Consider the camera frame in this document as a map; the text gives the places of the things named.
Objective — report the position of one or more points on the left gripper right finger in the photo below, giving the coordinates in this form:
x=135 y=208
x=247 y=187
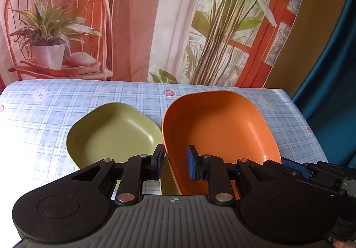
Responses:
x=211 y=169

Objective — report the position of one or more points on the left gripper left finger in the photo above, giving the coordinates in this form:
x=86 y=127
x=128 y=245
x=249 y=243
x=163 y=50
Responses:
x=136 y=171

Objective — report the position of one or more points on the green square plate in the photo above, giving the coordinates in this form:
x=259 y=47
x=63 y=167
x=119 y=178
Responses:
x=112 y=130

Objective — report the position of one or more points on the orange square plate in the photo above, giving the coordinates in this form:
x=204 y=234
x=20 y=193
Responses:
x=219 y=123

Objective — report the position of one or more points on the person's right hand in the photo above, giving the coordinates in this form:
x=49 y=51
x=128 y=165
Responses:
x=343 y=244

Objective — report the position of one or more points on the teal blue curtain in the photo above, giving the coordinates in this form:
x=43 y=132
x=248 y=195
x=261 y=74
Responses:
x=326 y=98

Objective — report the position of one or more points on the blue plaid tablecloth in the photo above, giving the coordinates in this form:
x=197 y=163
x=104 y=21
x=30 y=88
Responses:
x=36 y=116

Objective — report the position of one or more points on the printed room backdrop cloth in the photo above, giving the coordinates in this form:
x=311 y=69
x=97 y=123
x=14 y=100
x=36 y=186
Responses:
x=199 y=42

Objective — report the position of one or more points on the yellow wooden panel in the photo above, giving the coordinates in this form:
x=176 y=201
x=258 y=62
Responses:
x=310 y=33

